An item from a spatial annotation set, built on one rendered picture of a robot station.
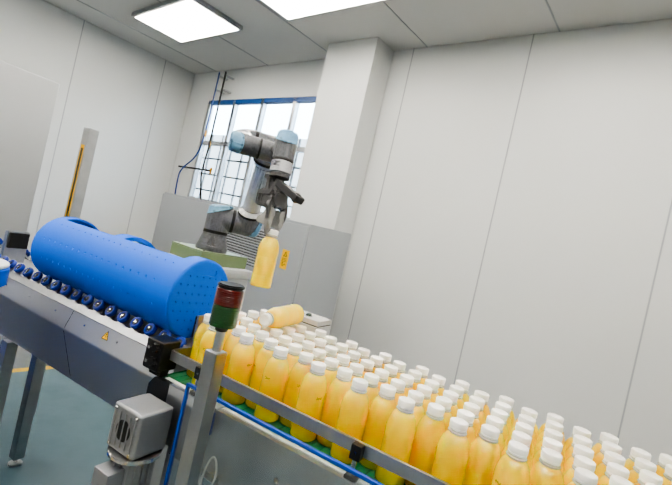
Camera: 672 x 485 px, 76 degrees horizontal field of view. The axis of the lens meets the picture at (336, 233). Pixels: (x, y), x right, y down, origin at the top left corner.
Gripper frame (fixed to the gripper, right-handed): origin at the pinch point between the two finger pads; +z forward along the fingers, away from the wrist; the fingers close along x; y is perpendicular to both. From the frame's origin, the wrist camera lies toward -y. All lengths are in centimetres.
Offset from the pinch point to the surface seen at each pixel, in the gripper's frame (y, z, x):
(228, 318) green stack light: -23.1, 25.6, 35.8
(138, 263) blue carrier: 45, 19, 15
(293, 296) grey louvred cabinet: 95, 25, -149
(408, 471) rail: -63, 50, 14
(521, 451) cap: -83, 39, 10
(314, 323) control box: -6.6, 28.1, -25.5
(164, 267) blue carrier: 32.9, 18.1, 12.9
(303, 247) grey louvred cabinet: 92, -11, -144
